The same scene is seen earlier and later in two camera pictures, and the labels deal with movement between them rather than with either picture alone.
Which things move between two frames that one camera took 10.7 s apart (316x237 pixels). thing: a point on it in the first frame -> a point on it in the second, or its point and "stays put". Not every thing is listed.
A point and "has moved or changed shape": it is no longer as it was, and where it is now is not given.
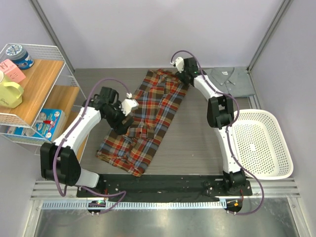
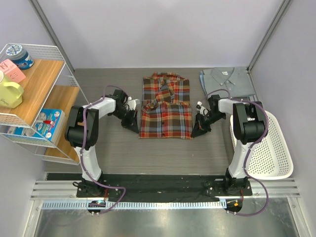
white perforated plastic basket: (261, 145) stays put
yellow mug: (11, 93) stays put
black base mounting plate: (163, 187) stays put
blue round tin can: (19, 57) stays put
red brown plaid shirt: (156, 102) has moved or changed shape
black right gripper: (180, 77) -> (200, 127)
